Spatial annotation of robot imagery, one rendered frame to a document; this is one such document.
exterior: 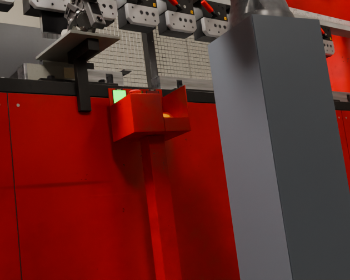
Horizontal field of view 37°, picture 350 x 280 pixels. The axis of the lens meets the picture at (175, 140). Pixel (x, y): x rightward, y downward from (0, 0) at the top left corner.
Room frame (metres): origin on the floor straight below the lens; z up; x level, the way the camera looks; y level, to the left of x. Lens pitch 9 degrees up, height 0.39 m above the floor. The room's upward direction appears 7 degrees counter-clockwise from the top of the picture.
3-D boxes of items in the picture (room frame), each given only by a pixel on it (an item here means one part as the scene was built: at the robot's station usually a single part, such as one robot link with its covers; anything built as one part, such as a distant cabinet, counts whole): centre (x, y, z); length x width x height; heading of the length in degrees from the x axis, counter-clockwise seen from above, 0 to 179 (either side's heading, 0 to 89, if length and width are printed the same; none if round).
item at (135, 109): (1.65, 0.07, 0.75); 0.20 x 0.16 x 0.18; 121
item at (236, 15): (1.12, -0.22, 0.82); 0.15 x 0.15 x 0.10
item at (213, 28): (2.28, -0.23, 1.26); 0.15 x 0.09 x 0.17; 129
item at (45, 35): (1.79, 0.38, 1.13); 0.10 x 0.02 x 0.10; 129
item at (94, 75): (1.83, 0.34, 0.92); 0.39 x 0.06 x 0.10; 129
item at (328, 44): (2.78, -0.85, 1.26); 0.15 x 0.09 x 0.17; 129
